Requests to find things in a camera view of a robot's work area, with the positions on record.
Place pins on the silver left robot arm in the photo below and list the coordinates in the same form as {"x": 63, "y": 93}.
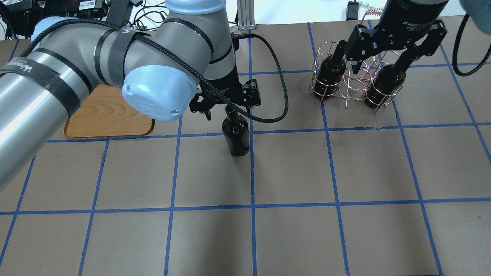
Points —
{"x": 158, "y": 74}

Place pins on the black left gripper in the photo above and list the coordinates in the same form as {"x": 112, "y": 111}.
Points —
{"x": 225, "y": 89}

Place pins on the copper wire bottle basket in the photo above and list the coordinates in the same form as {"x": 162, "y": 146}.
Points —
{"x": 351, "y": 87}

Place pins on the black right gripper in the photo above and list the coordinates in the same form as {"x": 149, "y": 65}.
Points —
{"x": 412, "y": 17}

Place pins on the aluminium frame post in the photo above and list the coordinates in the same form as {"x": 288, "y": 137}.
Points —
{"x": 246, "y": 15}

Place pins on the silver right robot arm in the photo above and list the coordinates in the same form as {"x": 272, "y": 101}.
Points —
{"x": 479, "y": 11}

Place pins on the dark wine bottle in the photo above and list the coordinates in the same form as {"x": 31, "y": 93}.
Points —
{"x": 330, "y": 73}
{"x": 389, "y": 79}
{"x": 236, "y": 132}

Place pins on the wooden tray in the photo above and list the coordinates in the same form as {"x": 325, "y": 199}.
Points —
{"x": 105, "y": 113}

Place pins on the black power adapter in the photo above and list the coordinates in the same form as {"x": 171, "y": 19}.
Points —
{"x": 352, "y": 10}

